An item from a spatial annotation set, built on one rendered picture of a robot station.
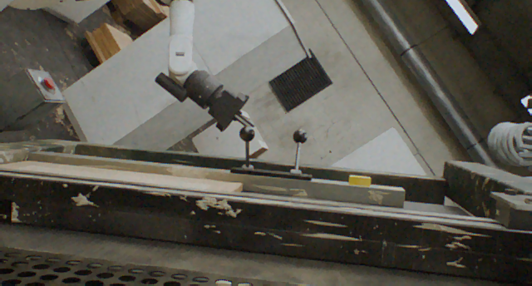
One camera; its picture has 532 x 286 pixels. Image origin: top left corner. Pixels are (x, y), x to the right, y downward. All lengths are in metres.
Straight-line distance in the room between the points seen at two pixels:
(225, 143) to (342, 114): 3.54
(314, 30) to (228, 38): 6.18
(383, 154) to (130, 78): 2.36
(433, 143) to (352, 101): 1.60
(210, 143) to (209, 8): 2.88
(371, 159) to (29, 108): 3.50
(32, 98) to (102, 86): 2.14
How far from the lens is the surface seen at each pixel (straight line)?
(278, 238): 0.69
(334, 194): 1.18
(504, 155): 0.81
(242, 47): 3.37
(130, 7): 6.50
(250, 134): 1.14
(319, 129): 9.11
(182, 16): 1.43
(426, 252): 0.70
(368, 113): 9.10
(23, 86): 1.62
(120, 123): 3.60
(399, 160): 4.62
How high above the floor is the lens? 1.60
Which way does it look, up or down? 7 degrees down
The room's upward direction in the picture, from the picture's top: 57 degrees clockwise
